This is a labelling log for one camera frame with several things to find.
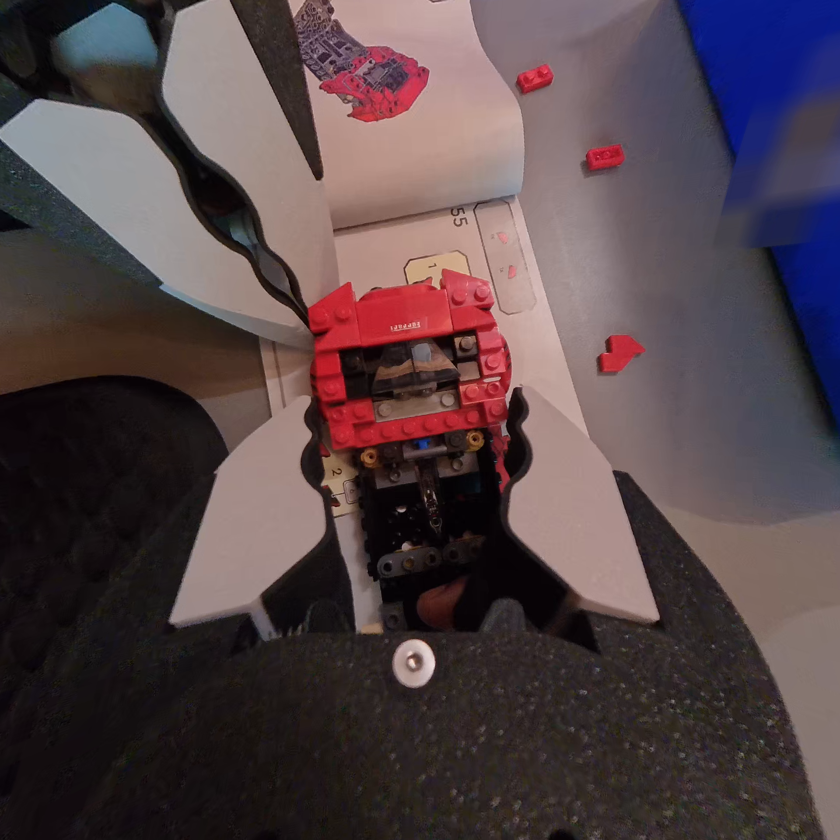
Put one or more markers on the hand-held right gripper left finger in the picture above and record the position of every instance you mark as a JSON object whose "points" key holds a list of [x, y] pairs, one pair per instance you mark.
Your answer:
{"points": [[249, 525]]}

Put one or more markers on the red two-stud lego plate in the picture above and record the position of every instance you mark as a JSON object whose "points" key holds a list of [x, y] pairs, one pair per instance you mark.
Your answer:
{"points": [[605, 157], [535, 79]]}

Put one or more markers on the angled red lego piece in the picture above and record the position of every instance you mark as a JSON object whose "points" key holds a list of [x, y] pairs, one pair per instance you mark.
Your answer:
{"points": [[617, 358]]}

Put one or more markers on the white instruction booklet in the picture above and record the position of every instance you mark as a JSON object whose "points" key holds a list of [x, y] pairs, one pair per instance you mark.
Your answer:
{"points": [[459, 164]]}

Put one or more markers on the blue plastic bin with divider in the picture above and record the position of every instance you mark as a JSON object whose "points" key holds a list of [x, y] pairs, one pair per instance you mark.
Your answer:
{"points": [[754, 33]]}

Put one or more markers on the black honeycomb seat cushion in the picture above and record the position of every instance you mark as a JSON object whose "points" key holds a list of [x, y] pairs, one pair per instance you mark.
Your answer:
{"points": [[98, 492]]}

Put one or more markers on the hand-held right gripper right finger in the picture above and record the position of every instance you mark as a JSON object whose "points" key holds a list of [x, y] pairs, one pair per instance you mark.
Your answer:
{"points": [[577, 525]]}

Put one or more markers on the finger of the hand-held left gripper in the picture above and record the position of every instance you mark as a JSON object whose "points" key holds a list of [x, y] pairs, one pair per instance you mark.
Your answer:
{"points": [[131, 197], [262, 144]]}

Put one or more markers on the red lego car body section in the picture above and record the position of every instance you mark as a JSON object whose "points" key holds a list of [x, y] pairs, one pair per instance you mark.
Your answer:
{"points": [[407, 315]]}

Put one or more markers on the person's right hand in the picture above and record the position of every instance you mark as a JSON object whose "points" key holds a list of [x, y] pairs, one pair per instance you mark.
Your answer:
{"points": [[446, 604]]}

